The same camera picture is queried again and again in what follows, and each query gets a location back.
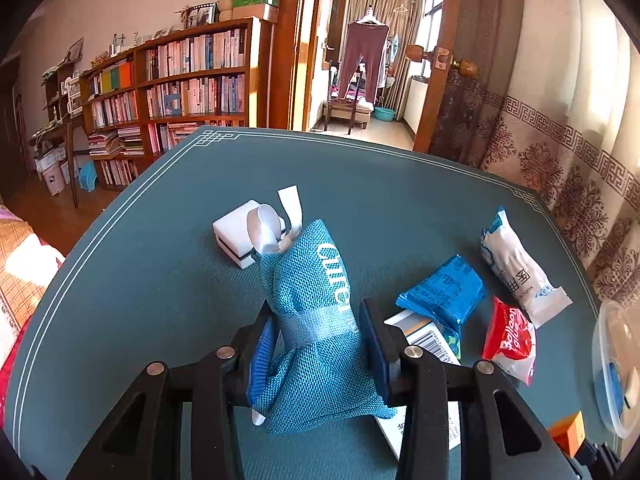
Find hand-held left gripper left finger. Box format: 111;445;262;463
67;302;281;480

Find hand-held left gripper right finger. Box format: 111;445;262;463
359;298;576;480

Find blue mesh drawstring bag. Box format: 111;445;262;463
247;186;398;435

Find white barcode carton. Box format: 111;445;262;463
376;310;462;453

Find blue foil packet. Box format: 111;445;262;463
396;254;487;346

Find white medical packet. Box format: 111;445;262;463
480;206;573;330

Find clear plastic container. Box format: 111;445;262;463
591;300;640;438

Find white box with black band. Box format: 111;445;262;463
212;200;291;271

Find green table mat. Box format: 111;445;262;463
2;126;601;480

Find red and white packet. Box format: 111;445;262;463
481;296;538;386

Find small orange box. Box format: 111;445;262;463
547;411;586;458

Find wooden chair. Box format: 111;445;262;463
322;60;372;134

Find orange patterned blanket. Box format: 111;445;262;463
0;205;66;411

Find white storage bin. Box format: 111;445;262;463
40;160;68;196

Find wooden side desk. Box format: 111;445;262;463
30;115;87;208

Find brass wooden doorknob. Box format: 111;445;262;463
405;44;478;81

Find wooden bookshelf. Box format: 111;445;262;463
80;16;263;192

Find hanging purple pants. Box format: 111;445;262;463
336;20;391;103

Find cream patterned curtain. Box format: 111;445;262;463
430;0;640;306

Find rows of shelved books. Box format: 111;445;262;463
87;30;248;186

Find beige pleated curtain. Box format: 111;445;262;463
345;0;423;111

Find small wooden shelf unit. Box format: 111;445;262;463
42;62;83;126

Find window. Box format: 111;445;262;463
415;0;446;78

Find wooden door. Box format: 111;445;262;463
412;0;463;153

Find wooden door frame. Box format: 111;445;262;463
270;0;321;132

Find photo frame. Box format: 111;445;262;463
192;2;219;27

